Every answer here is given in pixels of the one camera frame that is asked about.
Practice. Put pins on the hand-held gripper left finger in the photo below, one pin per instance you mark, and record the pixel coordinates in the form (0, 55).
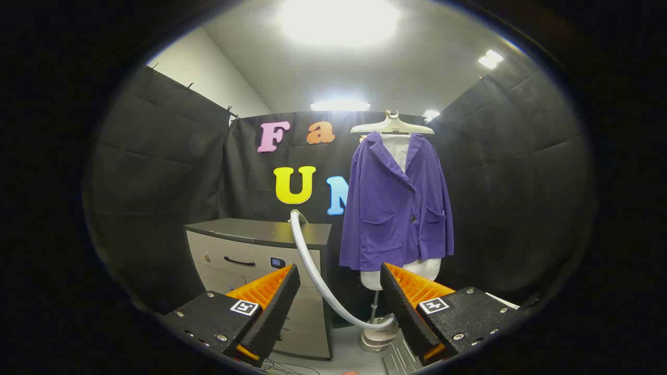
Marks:
(279, 302)

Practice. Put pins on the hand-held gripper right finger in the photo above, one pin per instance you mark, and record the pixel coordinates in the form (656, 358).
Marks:
(401, 304)

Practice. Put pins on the garment steamer base with pole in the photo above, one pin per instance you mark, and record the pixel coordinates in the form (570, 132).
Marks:
(375, 338)

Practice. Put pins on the white clothes hanger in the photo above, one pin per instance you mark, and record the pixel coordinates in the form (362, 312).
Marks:
(392, 125)

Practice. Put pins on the grey ribbed plate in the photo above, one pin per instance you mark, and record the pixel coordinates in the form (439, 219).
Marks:
(398, 362)

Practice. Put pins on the grey drawer cabinet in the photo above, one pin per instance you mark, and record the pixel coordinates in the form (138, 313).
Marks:
(234, 250)

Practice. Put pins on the white mannequin torso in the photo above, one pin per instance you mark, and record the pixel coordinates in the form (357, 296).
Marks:
(398, 151)

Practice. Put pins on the black backdrop cloth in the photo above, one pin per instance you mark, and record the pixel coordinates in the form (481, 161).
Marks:
(156, 182)

